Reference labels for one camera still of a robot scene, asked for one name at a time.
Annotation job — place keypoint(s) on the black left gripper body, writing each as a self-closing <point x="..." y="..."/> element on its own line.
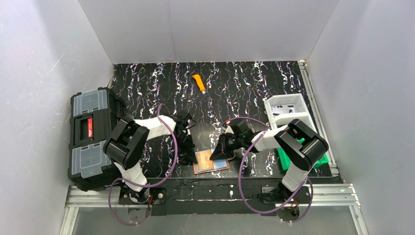
<point x="185" y="142"/>

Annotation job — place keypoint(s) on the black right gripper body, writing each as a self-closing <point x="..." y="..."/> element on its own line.
<point x="227" y="142"/>

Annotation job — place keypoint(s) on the orange credit card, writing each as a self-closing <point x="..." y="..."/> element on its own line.
<point x="204" y="162"/>

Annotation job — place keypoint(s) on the white credit card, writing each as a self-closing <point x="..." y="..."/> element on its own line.
<point x="282" y="109"/>

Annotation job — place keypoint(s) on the black toolbox with clear lids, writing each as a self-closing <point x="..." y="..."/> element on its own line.
<point x="93" y="117"/>

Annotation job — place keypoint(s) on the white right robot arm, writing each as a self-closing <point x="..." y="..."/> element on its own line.
<point x="268" y="139"/>

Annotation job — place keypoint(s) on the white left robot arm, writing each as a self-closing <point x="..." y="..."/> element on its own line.
<point x="125" y="144"/>

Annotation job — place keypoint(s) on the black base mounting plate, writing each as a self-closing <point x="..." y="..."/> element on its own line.
<point x="209" y="196"/>

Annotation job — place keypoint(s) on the white plastic bin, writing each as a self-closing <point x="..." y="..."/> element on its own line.
<point x="301" y="111"/>

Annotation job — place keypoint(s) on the green plastic bin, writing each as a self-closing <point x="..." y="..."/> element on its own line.
<point x="285" y="160"/>

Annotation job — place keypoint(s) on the orange utility knife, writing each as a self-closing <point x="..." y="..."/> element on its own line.
<point x="199" y="83"/>

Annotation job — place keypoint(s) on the aluminium frame rail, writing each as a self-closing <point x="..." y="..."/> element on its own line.
<point x="324" y="195"/>

